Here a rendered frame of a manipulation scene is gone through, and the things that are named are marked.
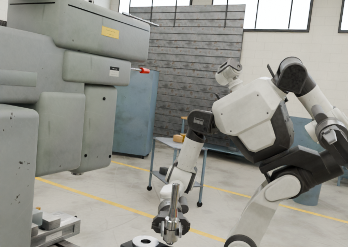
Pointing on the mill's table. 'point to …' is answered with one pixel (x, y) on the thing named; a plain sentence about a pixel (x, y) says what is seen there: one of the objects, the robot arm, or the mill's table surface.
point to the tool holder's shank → (174, 202)
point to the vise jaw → (49, 221)
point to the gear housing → (95, 69)
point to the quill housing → (97, 127)
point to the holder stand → (144, 242)
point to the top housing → (80, 25)
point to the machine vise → (42, 238)
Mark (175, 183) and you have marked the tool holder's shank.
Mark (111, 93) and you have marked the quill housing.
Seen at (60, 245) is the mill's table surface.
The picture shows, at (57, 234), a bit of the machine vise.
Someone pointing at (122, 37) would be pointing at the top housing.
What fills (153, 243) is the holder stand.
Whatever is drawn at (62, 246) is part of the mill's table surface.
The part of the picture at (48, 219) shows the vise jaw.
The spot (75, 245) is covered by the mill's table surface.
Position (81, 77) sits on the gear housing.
